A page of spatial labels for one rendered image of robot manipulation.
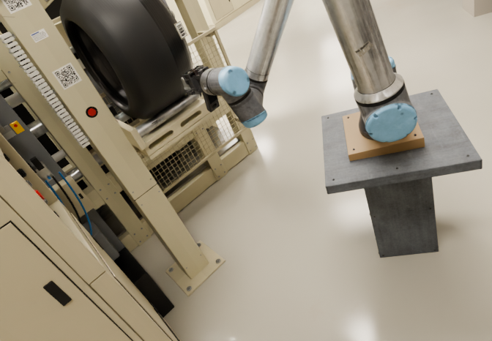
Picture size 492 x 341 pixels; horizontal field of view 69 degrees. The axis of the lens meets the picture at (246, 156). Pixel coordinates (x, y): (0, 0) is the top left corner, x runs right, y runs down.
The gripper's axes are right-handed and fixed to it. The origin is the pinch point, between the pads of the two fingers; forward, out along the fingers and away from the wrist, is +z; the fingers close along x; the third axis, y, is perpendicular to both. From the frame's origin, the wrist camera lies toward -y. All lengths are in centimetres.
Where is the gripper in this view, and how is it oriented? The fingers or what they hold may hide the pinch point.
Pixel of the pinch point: (188, 88)
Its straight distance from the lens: 143.9
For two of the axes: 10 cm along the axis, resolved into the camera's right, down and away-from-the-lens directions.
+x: -7.1, 5.8, -3.9
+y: -4.2, -8.0, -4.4
